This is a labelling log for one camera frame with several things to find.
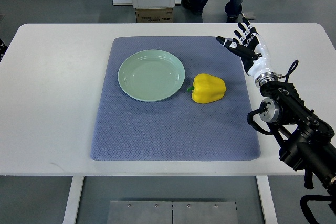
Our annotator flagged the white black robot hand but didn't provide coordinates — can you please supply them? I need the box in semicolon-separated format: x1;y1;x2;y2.
216;17;279;87

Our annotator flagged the yellow bell pepper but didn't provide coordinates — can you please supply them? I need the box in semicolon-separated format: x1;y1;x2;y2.
187;73;226;104

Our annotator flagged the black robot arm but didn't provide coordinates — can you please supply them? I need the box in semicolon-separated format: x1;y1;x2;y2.
247;76;335;223

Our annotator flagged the light green plate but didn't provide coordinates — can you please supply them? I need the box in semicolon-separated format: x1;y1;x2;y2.
118;49;185;102

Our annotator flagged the blue quilted mat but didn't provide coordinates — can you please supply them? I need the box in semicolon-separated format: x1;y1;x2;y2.
90;36;260;161

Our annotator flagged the cardboard box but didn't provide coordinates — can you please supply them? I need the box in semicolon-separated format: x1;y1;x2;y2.
135;8;173;23

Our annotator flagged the metal base plate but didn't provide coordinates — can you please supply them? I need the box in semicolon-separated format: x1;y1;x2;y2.
107;201;238;223

